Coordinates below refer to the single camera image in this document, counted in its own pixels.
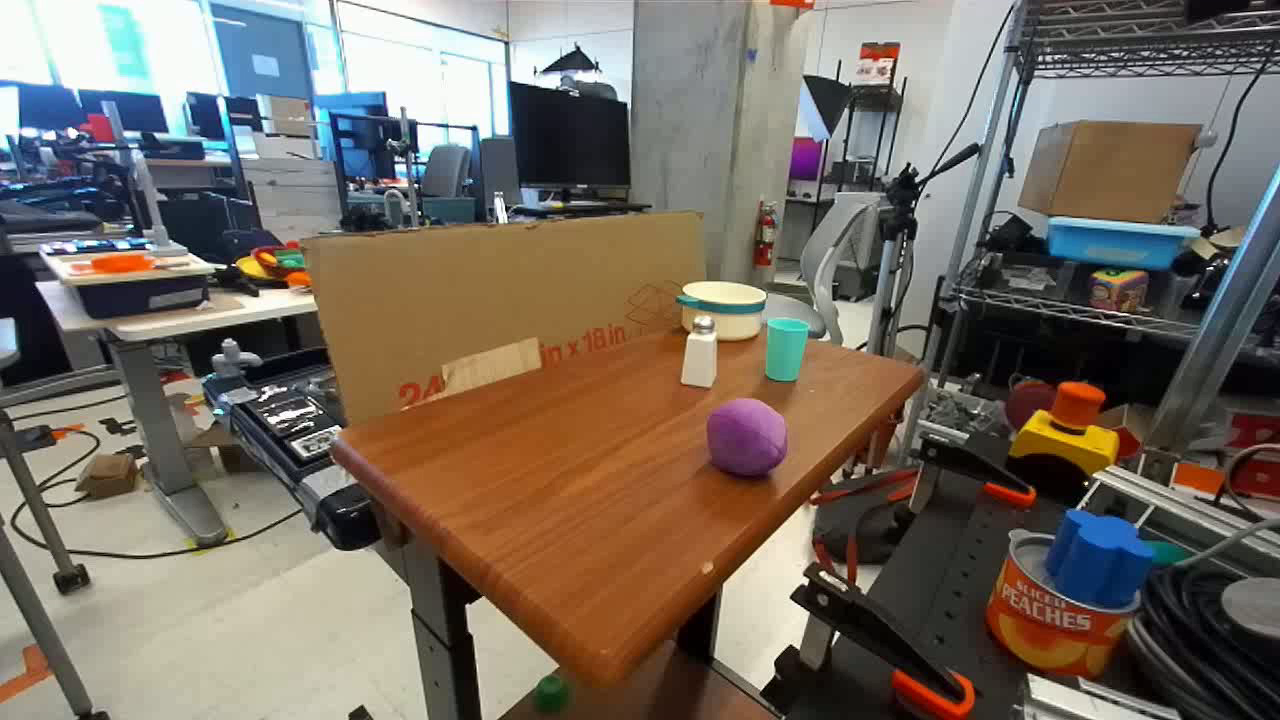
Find purple plush ball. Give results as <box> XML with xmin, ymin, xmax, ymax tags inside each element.
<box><xmin>702</xmin><ymin>395</ymin><xmax>791</xmax><ymax>482</ymax></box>

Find white salt shaker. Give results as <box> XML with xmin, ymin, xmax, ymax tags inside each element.
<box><xmin>675</xmin><ymin>310</ymin><xmax>724</xmax><ymax>391</ymax></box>

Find cream bowl with teal band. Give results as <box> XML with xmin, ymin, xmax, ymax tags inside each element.
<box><xmin>673</xmin><ymin>274</ymin><xmax>772</xmax><ymax>342</ymax></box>

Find teal plastic cup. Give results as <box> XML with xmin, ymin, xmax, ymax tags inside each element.
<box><xmin>760</xmin><ymin>314</ymin><xmax>811</xmax><ymax>386</ymax></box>

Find brown cardboard panel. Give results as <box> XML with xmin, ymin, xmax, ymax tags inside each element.
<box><xmin>300</xmin><ymin>206</ymin><xmax>710</xmax><ymax>431</ymax></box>

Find red fire extinguisher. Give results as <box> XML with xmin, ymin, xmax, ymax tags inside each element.
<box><xmin>748</xmin><ymin>195</ymin><xmax>778</xmax><ymax>274</ymax></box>

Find grey office chair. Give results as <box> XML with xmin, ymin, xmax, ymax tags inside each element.
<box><xmin>796</xmin><ymin>188</ymin><xmax>891</xmax><ymax>342</ymax></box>

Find large black monitor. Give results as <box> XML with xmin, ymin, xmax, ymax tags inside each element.
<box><xmin>507</xmin><ymin>81</ymin><xmax>637</xmax><ymax>205</ymax></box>

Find small green ball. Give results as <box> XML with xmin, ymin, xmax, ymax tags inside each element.
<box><xmin>532</xmin><ymin>672</ymin><xmax>575</xmax><ymax>714</ymax></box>

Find grey table leg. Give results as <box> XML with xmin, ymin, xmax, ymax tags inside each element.
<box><xmin>384</xmin><ymin>530</ymin><xmax>482</xmax><ymax>720</ymax></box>

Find colourful toy pile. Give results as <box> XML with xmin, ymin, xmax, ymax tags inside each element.
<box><xmin>232</xmin><ymin>241</ymin><xmax>316</xmax><ymax>296</ymax></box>

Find dark red ball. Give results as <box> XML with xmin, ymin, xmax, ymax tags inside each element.
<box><xmin>1004</xmin><ymin>375</ymin><xmax>1054</xmax><ymax>431</ymax></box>

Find white plastic figure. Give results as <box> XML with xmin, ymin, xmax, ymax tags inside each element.
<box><xmin>210</xmin><ymin>334</ymin><xmax>265</xmax><ymax>391</ymax></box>

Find yellow toy block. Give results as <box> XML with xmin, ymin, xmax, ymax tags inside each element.
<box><xmin>1007</xmin><ymin>407</ymin><xmax>1123</xmax><ymax>480</ymax></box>

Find orange toy cylinder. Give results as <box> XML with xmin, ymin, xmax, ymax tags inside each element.
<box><xmin>1047</xmin><ymin>378</ymin><xmax>1111</xmax><ymax>431</ymax></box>

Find multicoloured cube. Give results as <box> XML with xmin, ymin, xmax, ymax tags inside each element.
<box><xmin>1087</xmin><ymin>262</ymin><xmax>1150</xmax><ymax>314</ymax></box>

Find white desk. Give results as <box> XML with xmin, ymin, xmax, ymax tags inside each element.
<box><xmin>34</xmin><ymin>274</ymin><xmax>321</xmax><ymax>549</ymax></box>

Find orange peaches can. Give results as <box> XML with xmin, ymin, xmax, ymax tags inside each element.
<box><xmin>982</xmin><ymin>526</ymin><xmax>1145</xmax><ymax>679</ymax></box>

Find blue plastic bin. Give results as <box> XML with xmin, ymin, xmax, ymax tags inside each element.
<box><xmin>1045</xmin><ymin>217</ymin><xmax>1201</xmax><ymax>274</ymax></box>

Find blue plastic gear block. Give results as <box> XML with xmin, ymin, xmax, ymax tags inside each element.
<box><xmin>1045</xmin><ymin>506</ymin><xmax>1155</xmax><ymax>612</ymax></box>

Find brown cardboard box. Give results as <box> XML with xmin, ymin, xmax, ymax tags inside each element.
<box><xmin>1014</xmin><ymin>119</ymin><xmax>1203</xmax><ymax>229</ymax></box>

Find black tray box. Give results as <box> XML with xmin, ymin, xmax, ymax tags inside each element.
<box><xmin>34</xmin><ymin>236</ymin><xmax>214</xmax><ymax>320</ymax></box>

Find orange plate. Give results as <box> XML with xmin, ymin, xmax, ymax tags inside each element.
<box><xmin>72</xmin><ymin>248</ymin><xmax>158</xmax><ymax>279</ymax></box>

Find small cardboard piece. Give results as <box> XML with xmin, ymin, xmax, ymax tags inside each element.
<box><xmin>72</xmin><ymin>452</ymin><xmax>141</xmax><ymax>500</ymax></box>

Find grey stand legs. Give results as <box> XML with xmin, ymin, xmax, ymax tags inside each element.
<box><xmin>0</xmin><ymin>413</ymin><xmax>112</xmax><ymax>720</ymax></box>

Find black camera tripod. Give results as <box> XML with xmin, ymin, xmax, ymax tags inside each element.
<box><xmin>870</xmin><ymin>139</ymin><xmax>986</xmax><ymax>357</ymax></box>

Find black rail device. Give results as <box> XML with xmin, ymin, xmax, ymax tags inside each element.
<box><xmin>214</xmin><ymin>371</ymin><xmax>384</xmax><ymax>551</ymax></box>

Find metal wire shelf rack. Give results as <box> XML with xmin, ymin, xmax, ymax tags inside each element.
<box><xmin>932</xmin><ymin>0</ymin><xmax>1280</xmax><ymax>404</ymax></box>

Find aluminium frame post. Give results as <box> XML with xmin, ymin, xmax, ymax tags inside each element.
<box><xmin>1148</xmin><ymin>171</ymin><xmax>1280</xmax><ymax>457</ymax></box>

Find black cable coil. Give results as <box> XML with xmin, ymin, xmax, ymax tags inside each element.
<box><xmin>1123</xmin><ymin>563</ymin><xmax>1280</xmax><ymax>720</ymax></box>

